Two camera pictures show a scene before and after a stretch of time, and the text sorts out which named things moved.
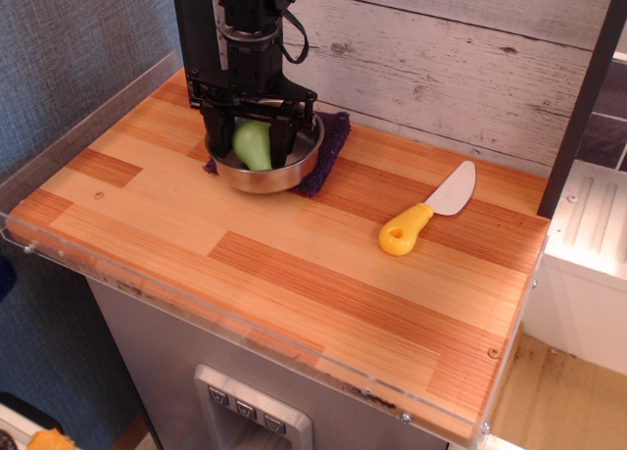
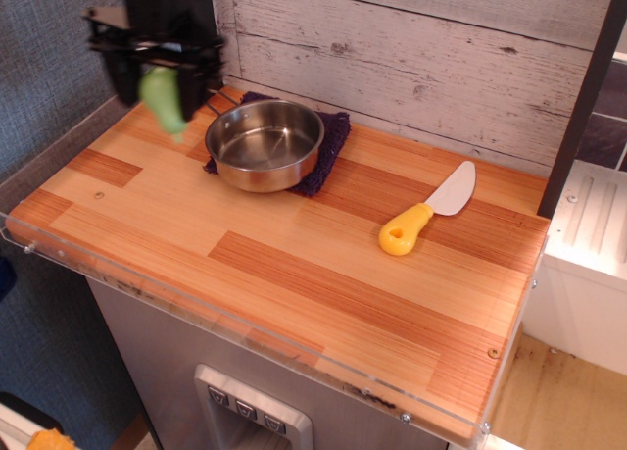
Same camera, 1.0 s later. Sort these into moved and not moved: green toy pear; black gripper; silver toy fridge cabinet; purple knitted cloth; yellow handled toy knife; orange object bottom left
Moved: black gripper; green toy pear
Not moved: yellow handled toy knife; purple knitted cloth; silver toy fridge cabinet; orange object bottom left
